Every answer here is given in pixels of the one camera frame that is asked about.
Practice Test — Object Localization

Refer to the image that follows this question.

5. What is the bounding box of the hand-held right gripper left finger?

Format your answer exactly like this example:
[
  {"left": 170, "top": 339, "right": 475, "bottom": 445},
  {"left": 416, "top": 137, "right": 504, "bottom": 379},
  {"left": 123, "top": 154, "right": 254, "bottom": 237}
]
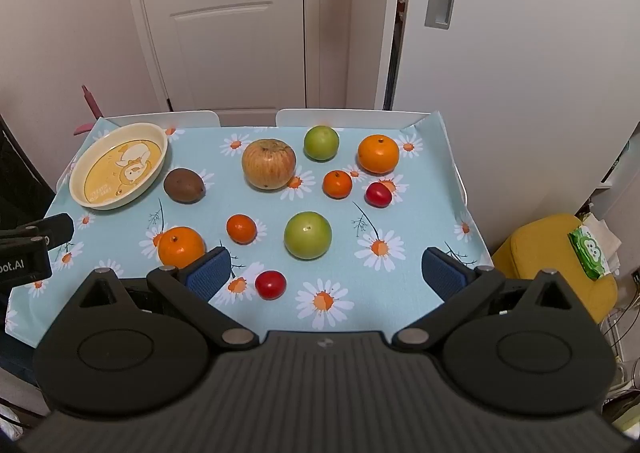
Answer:
[{"left": 70, "top": 246, "right": 258, "bottom": 350}]

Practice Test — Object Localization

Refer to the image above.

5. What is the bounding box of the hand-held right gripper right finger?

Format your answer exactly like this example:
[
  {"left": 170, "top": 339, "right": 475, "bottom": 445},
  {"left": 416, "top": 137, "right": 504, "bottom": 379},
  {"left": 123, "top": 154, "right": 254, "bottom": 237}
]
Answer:
[{"left": 392, "top": 247, "right": 581, "bottom": 350}]

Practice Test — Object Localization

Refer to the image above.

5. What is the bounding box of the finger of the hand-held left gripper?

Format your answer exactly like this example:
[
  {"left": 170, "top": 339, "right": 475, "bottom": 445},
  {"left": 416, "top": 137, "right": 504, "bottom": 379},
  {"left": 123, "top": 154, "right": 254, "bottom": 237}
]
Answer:
[{"left": 0, "top": 213, "right": 75, "bottom": 250}]

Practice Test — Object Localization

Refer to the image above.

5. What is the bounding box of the large orange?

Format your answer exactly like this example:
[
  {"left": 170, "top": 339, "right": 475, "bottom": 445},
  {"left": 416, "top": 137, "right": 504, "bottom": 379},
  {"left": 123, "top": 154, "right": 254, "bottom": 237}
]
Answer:
[
  {"left": 357, "top": 134, "right": 400, "bottom": 174},
  {"left": 158, "top": 226, "right": 206, "bottom": 270}
]

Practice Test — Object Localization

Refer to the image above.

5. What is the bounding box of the small mandarin orange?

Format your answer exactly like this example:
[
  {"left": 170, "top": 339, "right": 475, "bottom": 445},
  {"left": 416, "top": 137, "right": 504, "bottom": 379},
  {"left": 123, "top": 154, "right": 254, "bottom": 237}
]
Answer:
[
  {"left": 322, "top": 170, "right": 353, "bottom": 199},
  {"left": 226, "top": 214, "right": 258, "bottom": 245}
]

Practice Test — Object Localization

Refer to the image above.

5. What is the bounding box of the red cherry tomato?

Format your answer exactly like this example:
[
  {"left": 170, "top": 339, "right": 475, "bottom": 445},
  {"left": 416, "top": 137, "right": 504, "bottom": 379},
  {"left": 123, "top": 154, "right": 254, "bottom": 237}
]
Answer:
[
  {"left": 255, "top": 270, "right": 287, "bottom": 301},
  {"left": 365, "top": 182, "right": 392, "bottom": 208}
]

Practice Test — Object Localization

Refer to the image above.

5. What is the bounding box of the yellow cartoon oval dish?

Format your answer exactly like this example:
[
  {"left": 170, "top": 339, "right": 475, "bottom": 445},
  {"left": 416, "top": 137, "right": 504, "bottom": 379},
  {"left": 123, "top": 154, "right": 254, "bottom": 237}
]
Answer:
[{"left": 69, "top": 123, "right": 169, "bottom": 210}]

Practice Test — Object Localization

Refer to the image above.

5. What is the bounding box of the brown kiwi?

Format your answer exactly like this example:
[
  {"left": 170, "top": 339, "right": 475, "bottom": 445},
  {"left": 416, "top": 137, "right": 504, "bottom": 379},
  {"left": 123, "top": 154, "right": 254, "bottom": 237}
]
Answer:
[{"left": 163, "top": 168, "right": 206, "bottom": 204}]

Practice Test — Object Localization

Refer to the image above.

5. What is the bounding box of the large green apple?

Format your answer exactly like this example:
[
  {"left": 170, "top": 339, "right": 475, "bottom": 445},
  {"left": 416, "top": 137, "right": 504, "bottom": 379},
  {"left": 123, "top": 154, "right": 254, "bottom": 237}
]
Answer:
[{"left": 284, "top": 212, "right": 333, "bottom": 261}]

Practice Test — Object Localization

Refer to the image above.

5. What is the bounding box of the large yellow-red apple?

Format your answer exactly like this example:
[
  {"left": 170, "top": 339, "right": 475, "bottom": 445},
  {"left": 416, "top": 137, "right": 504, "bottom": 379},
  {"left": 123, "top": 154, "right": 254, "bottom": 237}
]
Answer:
[{"left": 241, "top": 138, "right": 297, "bottom": 191}]

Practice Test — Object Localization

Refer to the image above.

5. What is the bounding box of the blue daisy print tablecloth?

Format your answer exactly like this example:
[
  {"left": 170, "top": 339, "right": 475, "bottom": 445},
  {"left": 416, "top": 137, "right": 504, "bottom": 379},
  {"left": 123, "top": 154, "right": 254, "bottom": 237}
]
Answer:
[{"left": 5, "top": 110, "right": 493, "bottom": 349}]

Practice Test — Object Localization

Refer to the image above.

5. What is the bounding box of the yellow stool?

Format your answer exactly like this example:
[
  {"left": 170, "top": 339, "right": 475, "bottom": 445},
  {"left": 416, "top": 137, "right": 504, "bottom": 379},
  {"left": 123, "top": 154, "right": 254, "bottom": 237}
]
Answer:
[{"left": 492, "top": 214, "right": 619, "bottom": 324}]

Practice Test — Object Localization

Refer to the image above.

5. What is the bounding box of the pink plastic object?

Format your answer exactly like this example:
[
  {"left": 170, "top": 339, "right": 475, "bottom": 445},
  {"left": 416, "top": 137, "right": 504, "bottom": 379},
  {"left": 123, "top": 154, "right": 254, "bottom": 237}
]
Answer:
[{"left": 72, "top": 84, "right": 108, "bottom": 136}]

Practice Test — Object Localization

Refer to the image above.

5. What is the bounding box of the green wet wipes packet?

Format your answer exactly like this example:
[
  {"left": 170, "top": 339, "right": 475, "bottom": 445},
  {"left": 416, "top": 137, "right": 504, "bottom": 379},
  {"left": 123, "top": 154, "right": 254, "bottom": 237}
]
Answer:
[{"left": 567, "top": 226, "right": 614, "bottom": 281}]

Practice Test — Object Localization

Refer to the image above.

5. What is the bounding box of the white chair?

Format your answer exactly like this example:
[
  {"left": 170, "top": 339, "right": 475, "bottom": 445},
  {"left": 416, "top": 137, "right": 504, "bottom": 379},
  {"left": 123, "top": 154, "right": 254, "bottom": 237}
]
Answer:
[
  {"left": 275, "top": 108, "right": 434, "bottom": 130},
  {"left": 102, "top": 110, "right": 221, "bottom": 130}
]

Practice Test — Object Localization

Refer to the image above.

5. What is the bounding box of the small green apple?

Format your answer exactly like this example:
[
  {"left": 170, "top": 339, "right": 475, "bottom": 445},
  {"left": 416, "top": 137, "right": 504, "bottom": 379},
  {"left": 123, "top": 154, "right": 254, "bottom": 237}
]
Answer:
[{"left": 304, "top": 126, "right": 340, "bottom": 162}]

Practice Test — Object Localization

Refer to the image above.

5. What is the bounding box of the green wet wipes pack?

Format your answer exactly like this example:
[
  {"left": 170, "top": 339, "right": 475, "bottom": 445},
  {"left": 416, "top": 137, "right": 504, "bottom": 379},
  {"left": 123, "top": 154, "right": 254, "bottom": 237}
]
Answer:
[{"left": 579, "top": 212, "right": 624, "bottom": 274}]

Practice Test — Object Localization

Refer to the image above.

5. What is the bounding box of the white sliding door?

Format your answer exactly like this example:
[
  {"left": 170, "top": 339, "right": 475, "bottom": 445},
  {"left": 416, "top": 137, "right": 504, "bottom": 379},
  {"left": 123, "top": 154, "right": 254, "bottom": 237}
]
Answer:
[{"left": 384, "top": 0, "right": 640, "bottom": 246}]

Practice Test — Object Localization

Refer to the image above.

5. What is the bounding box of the white panelled door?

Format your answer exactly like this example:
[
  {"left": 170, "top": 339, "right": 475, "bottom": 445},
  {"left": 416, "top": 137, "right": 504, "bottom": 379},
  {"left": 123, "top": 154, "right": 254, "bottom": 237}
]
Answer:
[{"left": 120, "top": 0, "right": 351, "bottom": 128}]

